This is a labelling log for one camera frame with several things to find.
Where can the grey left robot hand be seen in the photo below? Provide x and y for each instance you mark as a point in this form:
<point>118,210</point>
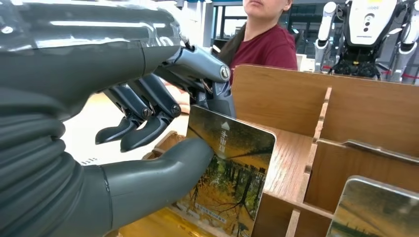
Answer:
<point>82,55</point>

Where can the autumn forest key card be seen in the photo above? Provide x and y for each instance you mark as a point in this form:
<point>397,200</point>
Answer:
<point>235,183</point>
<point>376,212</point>

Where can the person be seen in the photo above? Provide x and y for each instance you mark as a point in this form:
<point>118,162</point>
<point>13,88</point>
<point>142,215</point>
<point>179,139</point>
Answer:
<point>268,49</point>

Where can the wooden compartment box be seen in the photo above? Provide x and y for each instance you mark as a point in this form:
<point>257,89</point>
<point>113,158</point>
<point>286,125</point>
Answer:
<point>288,98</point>

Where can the white and black humanoid robot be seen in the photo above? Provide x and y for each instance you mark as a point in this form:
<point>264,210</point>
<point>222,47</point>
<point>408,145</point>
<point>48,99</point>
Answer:
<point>370,23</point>

